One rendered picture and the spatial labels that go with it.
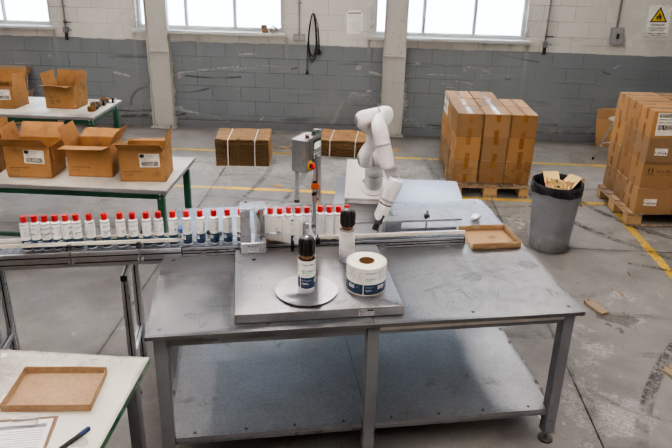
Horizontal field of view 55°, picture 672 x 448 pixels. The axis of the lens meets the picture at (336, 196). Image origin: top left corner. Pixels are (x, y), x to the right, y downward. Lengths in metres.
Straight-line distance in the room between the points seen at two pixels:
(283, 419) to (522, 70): 6.64
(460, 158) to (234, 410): 4.17
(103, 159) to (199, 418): 2.38
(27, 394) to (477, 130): 5.12
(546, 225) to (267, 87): 4.69
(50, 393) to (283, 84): 6.76
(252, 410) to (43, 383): 1.11
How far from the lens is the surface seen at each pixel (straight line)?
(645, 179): 6.70
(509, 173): 7.05
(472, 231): 4.10
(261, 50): 9.00
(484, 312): 3.26
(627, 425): 4.17
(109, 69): 9.65
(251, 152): 7.67
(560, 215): 5.78
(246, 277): 3.35
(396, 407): 3.57
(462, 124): 6.79
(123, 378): 2.88
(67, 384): 2.91
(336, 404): 3.57
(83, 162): 5.25
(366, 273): 3.13
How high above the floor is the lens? 2.48
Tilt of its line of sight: 21 degrees down
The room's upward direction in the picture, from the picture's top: 1 degrees clockwise
